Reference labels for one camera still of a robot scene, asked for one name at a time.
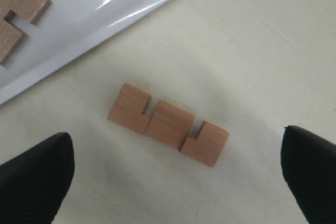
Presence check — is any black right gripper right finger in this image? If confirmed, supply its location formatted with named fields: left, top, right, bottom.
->
left=280, top=125, right=335, bottom=223

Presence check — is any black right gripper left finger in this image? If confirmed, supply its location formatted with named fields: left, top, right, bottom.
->
left=1, top=132, right=75, bottom=223

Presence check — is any zigzag wooden block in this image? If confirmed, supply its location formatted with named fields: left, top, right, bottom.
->
left=108, top=83, right=229, bottom=167

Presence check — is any notched wooden piece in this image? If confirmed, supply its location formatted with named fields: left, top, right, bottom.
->
left=1, top=0, right=51, bottom=62

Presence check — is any white plastic tray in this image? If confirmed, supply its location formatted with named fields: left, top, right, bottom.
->
left=1, top=0, right=169, bottom=103

